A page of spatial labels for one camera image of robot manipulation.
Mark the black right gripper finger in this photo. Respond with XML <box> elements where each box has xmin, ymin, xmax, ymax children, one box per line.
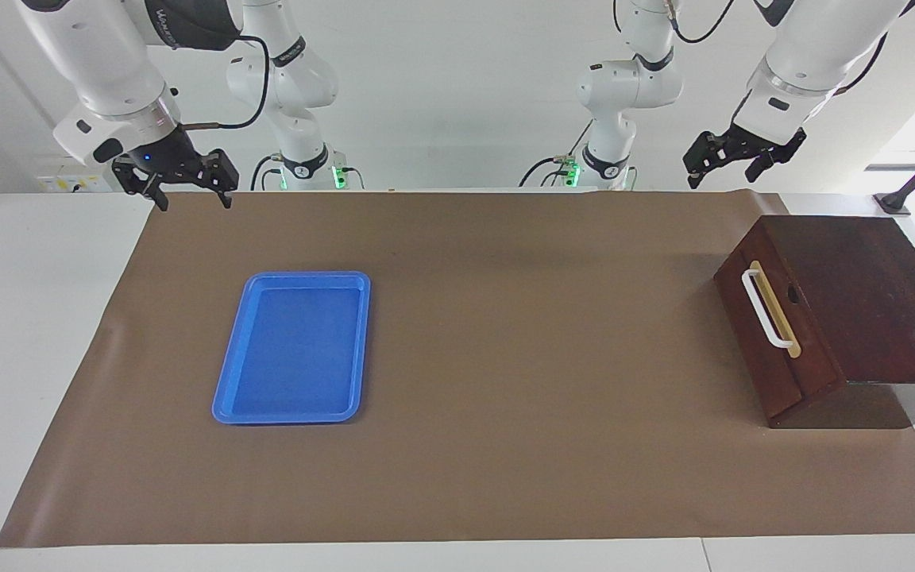
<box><xmin>112</xmin><ymin>159</ymin><xmax>168</xmax><ymax>212</ymax></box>
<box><xmin>202</xmin><ymin>149</ymin><xmax>240</xmax><ymax>209</ymax></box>

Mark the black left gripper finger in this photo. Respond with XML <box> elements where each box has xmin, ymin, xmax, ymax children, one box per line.
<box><xmin>746</xmin><ymin>153</ymin><xmax>782</xmax><ymax>184</ymax></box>
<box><xmin>684</xmin><ymin>133</ymin><xmax>736</xmax><ymax>189</ymax></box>

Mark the white drawer handle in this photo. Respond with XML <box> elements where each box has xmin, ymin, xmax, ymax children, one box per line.
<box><xmin>741</xmin><ymin>268</ymin><xmax>793</xmax><ymax>349</ymax></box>

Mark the dark wooden drawer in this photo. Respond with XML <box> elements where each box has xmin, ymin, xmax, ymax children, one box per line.
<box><xmin>714</xmin><ymin>218</ymin><xmax>849</xmax><ymax>426</ymax></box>

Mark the dark brown wooden cabinet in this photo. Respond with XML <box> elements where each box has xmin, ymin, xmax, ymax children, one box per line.
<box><xmin>714</xmin><ymin>214</ymin><xmax>915</xmax><ymax>430</ymax></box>

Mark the blue plastic tray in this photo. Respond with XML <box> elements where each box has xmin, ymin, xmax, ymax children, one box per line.
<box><xmin>212</xmin><ymin>272</ymin><xmax>371</xmax><ymax>425</ymax></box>

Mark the brown table mat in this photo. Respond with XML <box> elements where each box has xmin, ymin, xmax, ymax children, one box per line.
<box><xmin>0</xmin><ymin>191</ymin><xmax>915</xmax><ymax>549</ymax></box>

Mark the black right base cable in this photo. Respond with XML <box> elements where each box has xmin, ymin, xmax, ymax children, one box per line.
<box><xmin>249</xmin><ymin>155</ymin><xmax>285</xmax><ymax>191</ymax></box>

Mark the black base cable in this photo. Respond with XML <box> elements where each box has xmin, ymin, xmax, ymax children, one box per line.
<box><xmin>519</xmin><ymin>119</ymin><xmax>595</xmax><ymax>188</ymax></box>
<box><xmin>249</xmin><ymin>155</ymin><xmax>285</xmax><ymax>191</ymax></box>

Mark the white wall socket box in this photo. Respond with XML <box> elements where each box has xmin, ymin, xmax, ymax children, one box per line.
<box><xmin>35</xmin><ymin>155</ymin><xmax>113</xmax><ymax>193</ymax></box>

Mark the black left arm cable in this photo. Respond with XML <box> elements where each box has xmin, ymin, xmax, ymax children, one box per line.
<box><xmin>666</xmin><ymin>0</ymin><xmax>738</xmax><ymax>45</ymax></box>

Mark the black left base cable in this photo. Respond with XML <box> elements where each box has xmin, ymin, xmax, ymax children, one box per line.
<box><xmin>519</xmin><ymin>119</ymin><xmax>595</xmax><ymax>188</ymax></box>

